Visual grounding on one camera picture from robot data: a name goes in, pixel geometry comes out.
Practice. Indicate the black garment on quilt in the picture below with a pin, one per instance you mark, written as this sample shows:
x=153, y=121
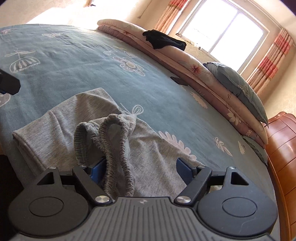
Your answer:
x=159, y=40

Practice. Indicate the blue floral bed sheet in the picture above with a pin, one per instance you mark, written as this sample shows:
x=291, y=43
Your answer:
x=53, y=63

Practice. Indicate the window with white frame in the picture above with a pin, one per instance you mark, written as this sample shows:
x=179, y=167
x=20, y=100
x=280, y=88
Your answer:
x=230, y=32

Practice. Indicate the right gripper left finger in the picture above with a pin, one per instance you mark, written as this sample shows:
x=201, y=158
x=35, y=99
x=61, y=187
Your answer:
x=87, y=179

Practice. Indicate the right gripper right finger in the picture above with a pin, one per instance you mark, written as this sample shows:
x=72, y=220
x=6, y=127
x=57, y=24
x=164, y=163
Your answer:
x=196, y=180

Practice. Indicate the orange wooden headboard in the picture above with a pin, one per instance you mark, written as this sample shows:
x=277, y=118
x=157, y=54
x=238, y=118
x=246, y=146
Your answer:
x=281, y=166

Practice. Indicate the left striped curtain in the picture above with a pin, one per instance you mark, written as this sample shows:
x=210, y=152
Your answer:
x=170, y=13

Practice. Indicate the grey sweatpants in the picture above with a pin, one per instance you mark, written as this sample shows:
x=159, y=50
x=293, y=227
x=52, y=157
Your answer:
x=89, y=126

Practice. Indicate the pink floral folded quilt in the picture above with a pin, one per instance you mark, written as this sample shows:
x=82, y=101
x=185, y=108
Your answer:
x=192, y=71

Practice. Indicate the black smartphone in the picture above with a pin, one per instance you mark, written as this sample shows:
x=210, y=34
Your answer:
x=179, y=81

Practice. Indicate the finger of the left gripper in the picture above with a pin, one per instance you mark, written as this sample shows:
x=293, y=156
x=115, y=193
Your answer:
x=8, y=83

